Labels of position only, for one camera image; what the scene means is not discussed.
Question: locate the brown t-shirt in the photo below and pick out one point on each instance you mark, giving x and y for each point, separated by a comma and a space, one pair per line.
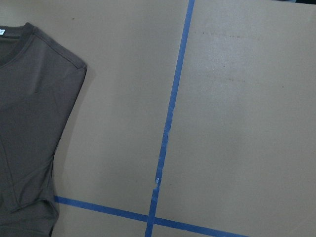
40, 81

